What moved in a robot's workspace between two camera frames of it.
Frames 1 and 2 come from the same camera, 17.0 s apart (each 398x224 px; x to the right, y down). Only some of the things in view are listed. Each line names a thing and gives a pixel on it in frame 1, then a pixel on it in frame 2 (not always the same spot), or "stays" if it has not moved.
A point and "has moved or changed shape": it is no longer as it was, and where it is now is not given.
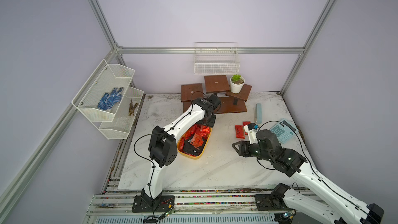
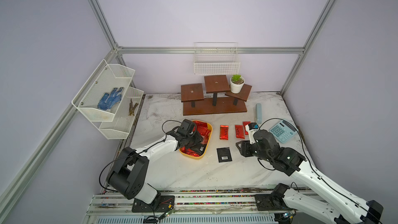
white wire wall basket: (216, 58) stays
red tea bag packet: (239, 130) stays
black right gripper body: (254, 150) stays
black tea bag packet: (190, 149) has moved or changed shape
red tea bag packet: (244, 123) stays
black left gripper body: (208, 122) to (193, 139)
